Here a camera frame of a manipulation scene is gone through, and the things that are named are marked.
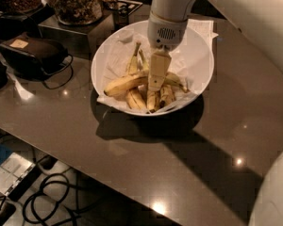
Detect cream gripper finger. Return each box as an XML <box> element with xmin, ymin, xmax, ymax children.
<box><xmin>148</xmin><ymin>48</ymin><xmax>172</xmax><ymax>91</ymax></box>

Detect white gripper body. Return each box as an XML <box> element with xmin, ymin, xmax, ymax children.
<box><xmin>147</xmin><ymin>12</ymin><xmax>188</xmax><ymax>51</ymax></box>

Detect crosswise yellow banana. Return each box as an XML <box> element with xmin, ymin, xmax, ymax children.
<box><xmin>104</xmin><ymin>70</ymin><xmax>189</xmax><ymax>97</ymax></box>

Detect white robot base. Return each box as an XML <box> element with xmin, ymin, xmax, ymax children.
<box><xmin>248</xmin><ymin>152</ymin><xmax>283</xmax><ymax>226</ymax></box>

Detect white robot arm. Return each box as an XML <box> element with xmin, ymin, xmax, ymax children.
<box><xmin>147</xmin><ymin>0</ymin><xmax>283</xmax><ymax>73</ymax></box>

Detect white bowl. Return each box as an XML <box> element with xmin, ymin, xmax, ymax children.
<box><xmin>90</xmin><ymin>19</ymin><xmax>215</xmax><ymax>117</ymax></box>

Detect right yellow banana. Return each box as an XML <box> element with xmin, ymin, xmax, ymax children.
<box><xmin>159</xmin><ymin>85</ymin><xmax>175</xmax><ymax>107</ymax></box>

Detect middle yellow banana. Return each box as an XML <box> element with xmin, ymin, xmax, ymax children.
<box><xmin>139</xmin><ymin>50</ymin><xmax>159</xmax><ymax>113</ymax></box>

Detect left yellow banana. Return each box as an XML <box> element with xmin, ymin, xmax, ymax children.
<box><xmin>125</xmin><ymin>41</ymin><xmax>146</xmax><ymax>110</ymax></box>

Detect white paper liner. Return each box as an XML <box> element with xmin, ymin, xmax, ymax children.
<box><xmin>96</xmin><ymin>14</ymin><xmax>219</xmax><ymax>115</ymax></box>

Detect small tray in background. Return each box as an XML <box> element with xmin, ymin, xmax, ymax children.
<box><xmin>107</xmin><ymin>0</ymin><xmax>142</xmax><ymax>17</ymax></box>

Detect metal stand block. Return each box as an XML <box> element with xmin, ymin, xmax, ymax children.
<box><xmin>39</xmin><ymin>10</ymin><xmax>114</xmax><ymax>59</ymax></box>

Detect glass jar of granola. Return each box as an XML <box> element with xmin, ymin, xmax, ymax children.
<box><xmin>49</xmin><ymin>0</ymin><xmax>103</xmax><ymax>25</ymax></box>

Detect black device with label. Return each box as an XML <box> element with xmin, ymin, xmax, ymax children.
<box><xmin>0</xmin><ymin>33</ymin><xmax>69</xmax><ymax>80</ymax></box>

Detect white floor box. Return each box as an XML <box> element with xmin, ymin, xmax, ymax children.
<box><xmin>0</xmin><ymin>153</ymin><xmax>35</xmax><ymax>196</ymax></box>

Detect black cable on table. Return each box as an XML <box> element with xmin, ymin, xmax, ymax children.
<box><xmin>39</xmin><ymin>54</ymin><xmax>75</xmax><ymax>90</ymax></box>

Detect black floor cable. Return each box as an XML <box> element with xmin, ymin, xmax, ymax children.
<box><xmin>22</xmin><ymin>160</ymin><xmax>95</xmax><ymax>226</ymax></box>

